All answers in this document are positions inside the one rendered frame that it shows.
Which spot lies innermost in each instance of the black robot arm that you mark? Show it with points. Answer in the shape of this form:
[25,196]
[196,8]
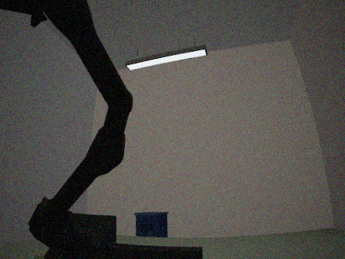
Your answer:
[51,222]

